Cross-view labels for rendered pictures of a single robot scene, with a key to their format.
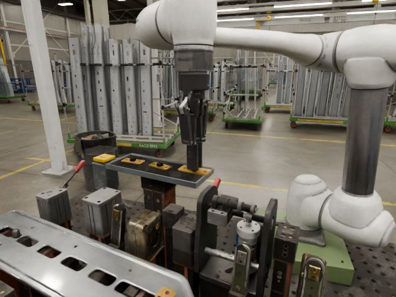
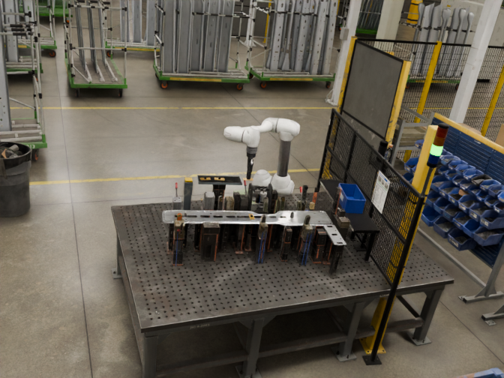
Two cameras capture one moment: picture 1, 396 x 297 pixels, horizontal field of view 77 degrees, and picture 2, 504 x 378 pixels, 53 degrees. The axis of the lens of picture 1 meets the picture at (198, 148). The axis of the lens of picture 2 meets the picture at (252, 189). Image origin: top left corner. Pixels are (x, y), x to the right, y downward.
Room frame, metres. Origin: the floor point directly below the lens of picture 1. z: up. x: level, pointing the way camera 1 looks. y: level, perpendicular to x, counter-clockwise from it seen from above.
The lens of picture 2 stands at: (-2.25, 2.42, 3.03)
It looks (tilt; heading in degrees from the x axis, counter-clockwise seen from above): 27 degrees down; 319
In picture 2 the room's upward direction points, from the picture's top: 8 degrees clockwise
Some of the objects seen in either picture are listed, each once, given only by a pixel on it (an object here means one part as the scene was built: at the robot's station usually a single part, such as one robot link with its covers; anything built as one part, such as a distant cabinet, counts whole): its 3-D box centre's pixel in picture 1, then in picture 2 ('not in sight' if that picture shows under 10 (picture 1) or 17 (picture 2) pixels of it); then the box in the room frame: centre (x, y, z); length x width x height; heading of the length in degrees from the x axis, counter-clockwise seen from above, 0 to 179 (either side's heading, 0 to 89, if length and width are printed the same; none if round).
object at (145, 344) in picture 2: not in sight; (269, 275); (0.39, -0.20, 0.33); 2.56 x 1.61 x 0.66; 73
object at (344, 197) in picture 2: not in sight; (350, 198); (0.17, -0.80, 1.09); 0.30 x 0.17 x 0.13; 148
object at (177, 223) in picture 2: not in sight; (178, 242); (0.52, 0.69, 0.88); 0.15 x 0.11 x 0.36; 153
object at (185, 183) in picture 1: (158, 168); (219, 180); (0.82, 0.14, 1.16); 0.37 x 0.14 x 0.02; 63
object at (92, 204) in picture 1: (109, 248); (208, 216); (0.72, 0.30, 0.90); 0.13 x 0.10 x 0.41; 153
